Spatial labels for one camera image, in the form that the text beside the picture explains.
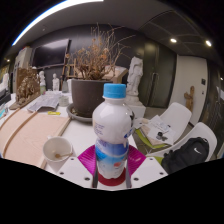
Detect grey plant saucer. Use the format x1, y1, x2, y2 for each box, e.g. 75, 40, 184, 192
65, 103, 96, 124

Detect dark wall screen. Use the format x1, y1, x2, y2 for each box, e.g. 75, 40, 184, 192
30, 38, 72, 69

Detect carved brown wooden sculpture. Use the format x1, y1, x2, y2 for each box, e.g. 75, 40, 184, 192
9, 66, 41, 110

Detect tall white plaster statue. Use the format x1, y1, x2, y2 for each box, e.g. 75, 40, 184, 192
123, 55, 147, 118

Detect light wooden drawing board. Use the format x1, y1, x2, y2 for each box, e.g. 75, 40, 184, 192
0, 108, 72, 169

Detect dark pot with dried plant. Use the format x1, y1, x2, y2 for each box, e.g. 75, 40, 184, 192
64, 24, 136, 118

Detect white cup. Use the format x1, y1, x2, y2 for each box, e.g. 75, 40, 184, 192
42, 135, 74, 164

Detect stack of white papers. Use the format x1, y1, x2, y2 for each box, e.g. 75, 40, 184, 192
139, 114, 178, 147

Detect newspaper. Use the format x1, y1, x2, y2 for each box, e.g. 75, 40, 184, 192
27, 91, 63, 113

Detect black backpack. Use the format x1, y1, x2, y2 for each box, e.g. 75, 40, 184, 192
160, 136, 210, 175

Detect white chair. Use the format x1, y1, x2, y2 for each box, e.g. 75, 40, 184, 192
146, 121, 218, 166
159, 101, 193, 134

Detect wooden stir stick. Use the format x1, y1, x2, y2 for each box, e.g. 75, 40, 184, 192
53, 151, 73, 159

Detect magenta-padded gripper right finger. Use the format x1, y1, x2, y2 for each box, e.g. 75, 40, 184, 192
128, 144, 169, 188

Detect small white plaster bust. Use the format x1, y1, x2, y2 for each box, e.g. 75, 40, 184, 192
51, 73, 61, 92
38, 70, 47, 87

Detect wooden figure sculpture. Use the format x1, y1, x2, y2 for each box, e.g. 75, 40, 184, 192
183, 85, 196, 113

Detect black box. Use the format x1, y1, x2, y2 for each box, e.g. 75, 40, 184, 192
0, 88, 13, 108

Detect green folder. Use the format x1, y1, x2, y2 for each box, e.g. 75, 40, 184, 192
134, 128, 169, 151

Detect wooden easel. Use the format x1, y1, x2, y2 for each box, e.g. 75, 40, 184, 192
60, 58, 79, 91

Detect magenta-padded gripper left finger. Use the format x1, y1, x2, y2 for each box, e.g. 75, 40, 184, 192
56, 144, 98, 189

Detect small white jar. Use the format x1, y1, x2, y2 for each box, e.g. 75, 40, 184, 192
58, 94, 70, 108

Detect pale green spray bottle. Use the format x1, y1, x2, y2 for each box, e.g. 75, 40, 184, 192
39, 83, 47, 96

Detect white bottle with blue cap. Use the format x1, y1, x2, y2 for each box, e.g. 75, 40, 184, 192
91, 83, 136, 180

